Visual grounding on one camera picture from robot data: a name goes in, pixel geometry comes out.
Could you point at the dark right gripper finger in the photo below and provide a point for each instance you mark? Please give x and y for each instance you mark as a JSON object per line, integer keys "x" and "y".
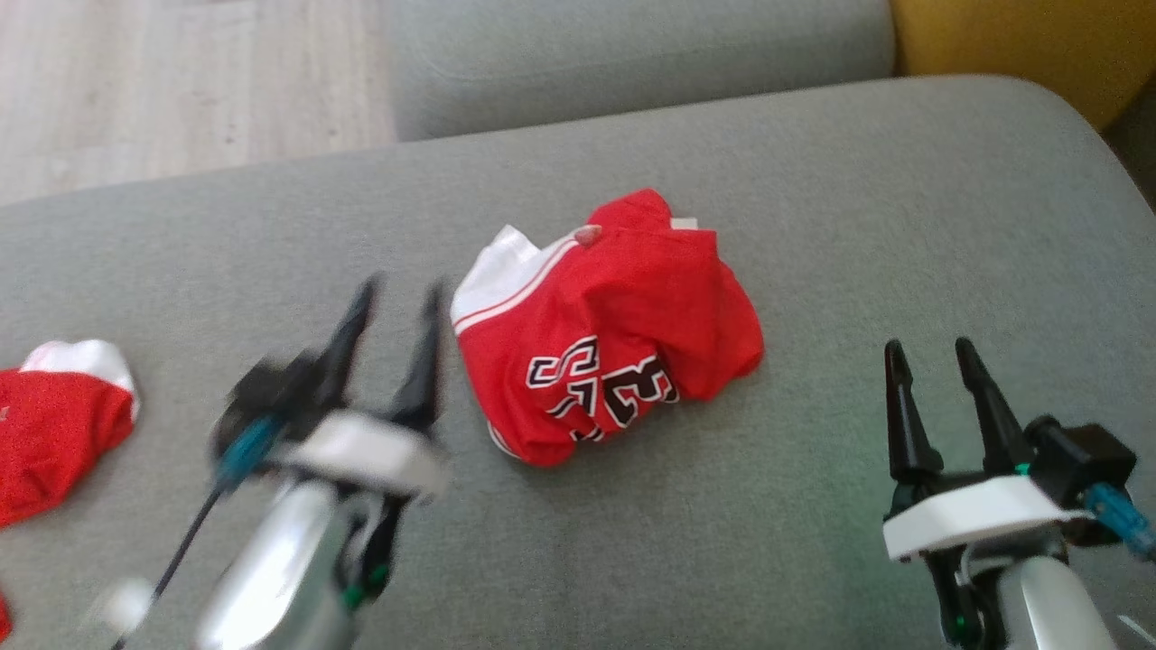
{"x": 906, "y": 424}
{"x": 993, "y": 415}

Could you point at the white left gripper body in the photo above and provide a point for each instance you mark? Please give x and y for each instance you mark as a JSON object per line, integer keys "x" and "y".
{"x": 361, "y": 451}

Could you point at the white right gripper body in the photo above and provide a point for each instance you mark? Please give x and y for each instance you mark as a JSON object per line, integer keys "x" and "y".
{"x": 975, "y": 515}

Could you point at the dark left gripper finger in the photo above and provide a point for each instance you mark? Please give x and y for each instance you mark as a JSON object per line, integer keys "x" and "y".
{"x": 423, "y": 361}
{"x": 348, "y": 343}

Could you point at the red white-sleeved jersey shirt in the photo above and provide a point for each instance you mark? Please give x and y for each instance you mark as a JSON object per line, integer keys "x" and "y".
{"x": 614, "y": 334}

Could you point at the red jersey shorts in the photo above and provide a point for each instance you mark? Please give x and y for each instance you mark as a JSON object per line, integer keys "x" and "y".
{"x": 54, "y": 424}

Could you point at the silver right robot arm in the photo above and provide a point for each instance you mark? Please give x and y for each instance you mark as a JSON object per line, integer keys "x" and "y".
{"x": 1048, "y": 605}

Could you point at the large grey sofa seat cushion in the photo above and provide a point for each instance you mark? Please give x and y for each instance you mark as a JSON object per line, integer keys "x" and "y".
{"x": 813, "y": 271}

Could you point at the large yellow sofa backrest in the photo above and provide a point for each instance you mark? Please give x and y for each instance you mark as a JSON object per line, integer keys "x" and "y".
{"x": 1030, "y": 45}

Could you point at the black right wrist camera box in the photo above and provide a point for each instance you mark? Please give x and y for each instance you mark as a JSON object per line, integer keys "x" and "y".
{"x": 1079, "y": 460}

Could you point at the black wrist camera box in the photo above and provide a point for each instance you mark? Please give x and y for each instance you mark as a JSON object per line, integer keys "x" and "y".
{"x": 1079, "y": 460}
{"x": 266, "y": 397}

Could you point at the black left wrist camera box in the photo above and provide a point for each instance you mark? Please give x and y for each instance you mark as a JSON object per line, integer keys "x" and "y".
{"x": 266, "y": 397}

